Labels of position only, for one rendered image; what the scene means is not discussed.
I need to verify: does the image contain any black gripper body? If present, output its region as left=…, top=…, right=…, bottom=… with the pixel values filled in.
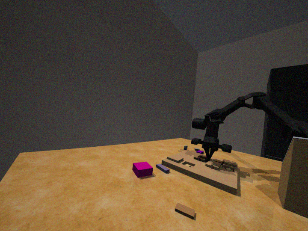
left=191, top=130, right=232, bottom=153

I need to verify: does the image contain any purple rectangular bar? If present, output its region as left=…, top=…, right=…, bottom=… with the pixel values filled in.
left=156, top=163, right=169, bottom=173

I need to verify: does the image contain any magenta block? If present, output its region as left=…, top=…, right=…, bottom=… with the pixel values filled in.
left=132, top=162, right=153, bottom=177

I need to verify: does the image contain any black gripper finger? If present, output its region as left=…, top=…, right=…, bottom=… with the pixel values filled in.
left=202, top=147, right=210, bottom=161
left=208, top=149, right=218, bottom=161

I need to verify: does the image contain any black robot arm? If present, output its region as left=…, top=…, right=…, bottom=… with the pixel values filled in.
left=192, top=92, right=308, bottom=149

